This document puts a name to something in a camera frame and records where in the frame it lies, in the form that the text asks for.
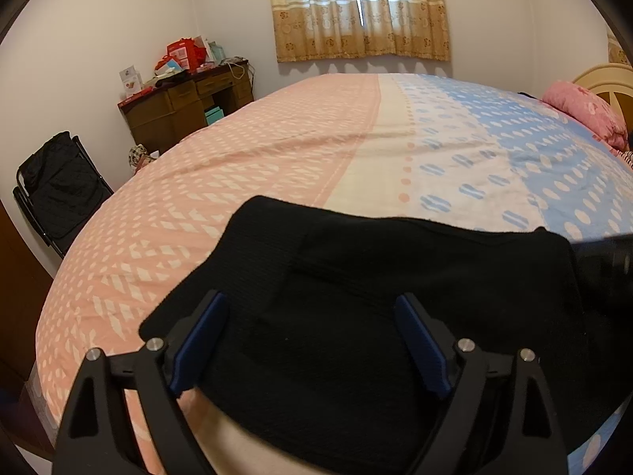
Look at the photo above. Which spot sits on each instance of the pink pillow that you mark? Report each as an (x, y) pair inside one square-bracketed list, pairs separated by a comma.
[(588, 109)]

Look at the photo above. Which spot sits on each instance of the cream wooden headboard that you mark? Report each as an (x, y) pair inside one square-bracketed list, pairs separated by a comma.
[(611, 81)]

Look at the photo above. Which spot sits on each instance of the white printed card box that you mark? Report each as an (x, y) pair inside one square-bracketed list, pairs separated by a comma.
[(130, 81)]

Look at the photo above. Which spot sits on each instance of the brown wooden door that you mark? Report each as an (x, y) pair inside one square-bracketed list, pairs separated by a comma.
[(22, 297)]

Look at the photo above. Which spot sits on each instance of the black folding chair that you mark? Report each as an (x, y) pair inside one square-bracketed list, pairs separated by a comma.
[(62, 188)]

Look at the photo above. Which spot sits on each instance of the patterned bag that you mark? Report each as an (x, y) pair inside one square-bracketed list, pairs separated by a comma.
[(141, 157)]

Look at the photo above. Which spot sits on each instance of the striped cloth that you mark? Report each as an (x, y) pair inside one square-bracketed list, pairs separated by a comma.
[(627, 159)]

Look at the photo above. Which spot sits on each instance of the red gift box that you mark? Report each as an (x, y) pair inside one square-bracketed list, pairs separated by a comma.
[(185, 54)]

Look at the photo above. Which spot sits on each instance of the pale green gift bag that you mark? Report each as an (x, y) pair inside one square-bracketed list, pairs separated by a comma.
[(213, 50)]

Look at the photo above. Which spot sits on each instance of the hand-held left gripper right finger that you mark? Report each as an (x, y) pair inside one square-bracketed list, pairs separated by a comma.
[(426, 346)]

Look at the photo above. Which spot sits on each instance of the brown wooden desk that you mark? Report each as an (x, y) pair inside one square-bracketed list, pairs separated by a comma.
[(163, 114)]

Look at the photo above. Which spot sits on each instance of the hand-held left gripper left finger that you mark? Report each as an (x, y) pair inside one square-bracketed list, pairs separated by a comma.
[(197, 346)]

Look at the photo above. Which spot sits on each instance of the black pants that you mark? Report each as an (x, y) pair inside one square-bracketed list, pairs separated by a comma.
[(321, 282)]

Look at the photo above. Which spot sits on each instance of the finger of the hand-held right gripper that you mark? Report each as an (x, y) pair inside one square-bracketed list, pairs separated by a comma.
[(611, 267)]

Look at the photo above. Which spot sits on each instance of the teal box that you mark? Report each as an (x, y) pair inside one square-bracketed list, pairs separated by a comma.
[(214, 117)]

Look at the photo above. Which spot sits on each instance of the beige patterned window curtain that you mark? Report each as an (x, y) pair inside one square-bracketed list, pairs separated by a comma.
[(356, 15)]

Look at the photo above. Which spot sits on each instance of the pink and blue patterned bed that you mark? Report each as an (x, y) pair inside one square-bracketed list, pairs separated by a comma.
[(296, 148)]

